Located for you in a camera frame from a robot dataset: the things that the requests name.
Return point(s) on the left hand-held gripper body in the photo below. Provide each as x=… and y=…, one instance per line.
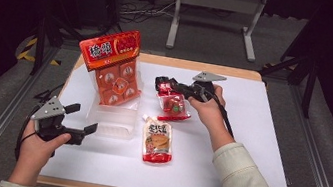
x=50, y=112

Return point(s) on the wooden table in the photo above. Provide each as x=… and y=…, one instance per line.
x=192, y=65

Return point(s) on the black tripod stand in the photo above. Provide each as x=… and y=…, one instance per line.
x=308, y=92
x=39, y=43

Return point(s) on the large orange snack bag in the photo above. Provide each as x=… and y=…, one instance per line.
x=107, y=50

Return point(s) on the yellow black hazard tape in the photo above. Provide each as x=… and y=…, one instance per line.
x=28, y=48

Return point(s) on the small red snack packet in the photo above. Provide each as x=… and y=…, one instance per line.
x=174, y=106

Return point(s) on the grey metal stand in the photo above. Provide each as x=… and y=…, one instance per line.
x=219, y=0

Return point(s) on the person's right hand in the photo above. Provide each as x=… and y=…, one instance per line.
x=210, y=112

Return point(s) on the person's left hand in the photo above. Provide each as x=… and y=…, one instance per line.
x=39, y=151

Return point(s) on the translucent plastic container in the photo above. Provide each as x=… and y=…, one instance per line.
x=112, y=125

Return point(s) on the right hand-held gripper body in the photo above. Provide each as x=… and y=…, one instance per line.
x=202, y=87

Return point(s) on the white red spout pouch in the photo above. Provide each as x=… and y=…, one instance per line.
x=156, y=142

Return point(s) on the white table sheet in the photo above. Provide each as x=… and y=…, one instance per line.
x=251, y=120

